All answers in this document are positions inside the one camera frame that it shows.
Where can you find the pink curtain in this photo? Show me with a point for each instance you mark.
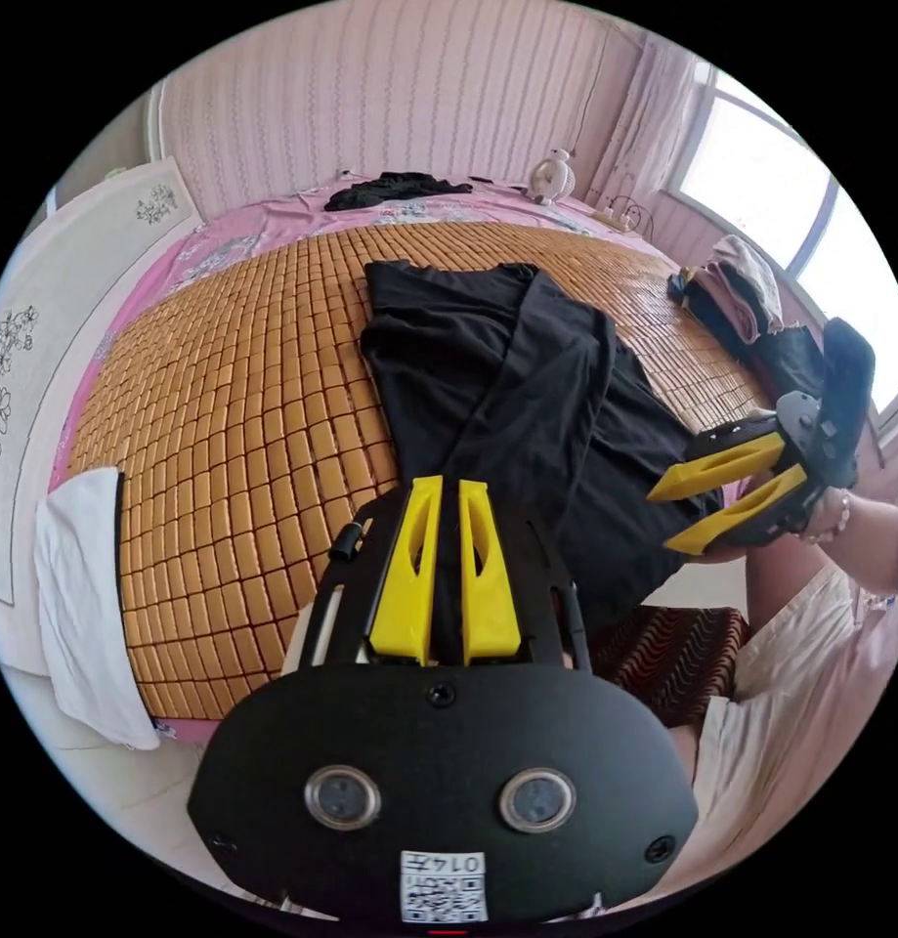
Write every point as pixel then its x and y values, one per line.
pixel 639 124

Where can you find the person's body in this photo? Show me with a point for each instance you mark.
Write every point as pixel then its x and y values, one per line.
pixel 793 659

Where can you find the person's right hand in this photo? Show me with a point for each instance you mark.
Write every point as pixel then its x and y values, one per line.
pixel 826 516

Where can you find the person's right forearm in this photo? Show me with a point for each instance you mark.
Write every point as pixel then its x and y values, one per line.
pixel 881 542

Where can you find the black long sleeve shirt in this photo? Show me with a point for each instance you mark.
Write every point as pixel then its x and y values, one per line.
pixel 507 366

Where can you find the white cupboard with flower print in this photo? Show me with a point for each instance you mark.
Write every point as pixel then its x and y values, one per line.
pixel 67 308

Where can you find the small white fan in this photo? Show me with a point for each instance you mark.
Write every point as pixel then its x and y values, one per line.
pixel 552 176

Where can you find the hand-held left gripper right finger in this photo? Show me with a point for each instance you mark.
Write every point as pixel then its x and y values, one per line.
pixel 492 601

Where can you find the dark red wavy-patterned cloth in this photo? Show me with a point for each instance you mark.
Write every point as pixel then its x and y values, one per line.
pixel 668 659

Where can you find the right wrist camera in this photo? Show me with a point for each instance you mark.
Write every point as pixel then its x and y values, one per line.
pixel 850 366

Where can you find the white pillow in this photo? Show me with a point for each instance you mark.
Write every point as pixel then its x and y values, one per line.
pixel 89 586

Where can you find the bed with woven mat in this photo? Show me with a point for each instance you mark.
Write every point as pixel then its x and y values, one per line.
pixel 236 410

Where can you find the pile of clothes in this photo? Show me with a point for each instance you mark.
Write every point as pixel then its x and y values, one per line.
pixel 742 300

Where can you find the bunched black garment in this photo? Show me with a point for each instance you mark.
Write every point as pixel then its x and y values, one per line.
pixel 390 189

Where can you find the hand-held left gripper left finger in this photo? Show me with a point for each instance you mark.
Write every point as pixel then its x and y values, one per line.
pixel 408 586

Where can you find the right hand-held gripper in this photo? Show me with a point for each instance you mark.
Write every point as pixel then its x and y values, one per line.
pixel 811 440

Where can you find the window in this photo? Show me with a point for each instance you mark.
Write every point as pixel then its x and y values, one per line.
pixel 771 168

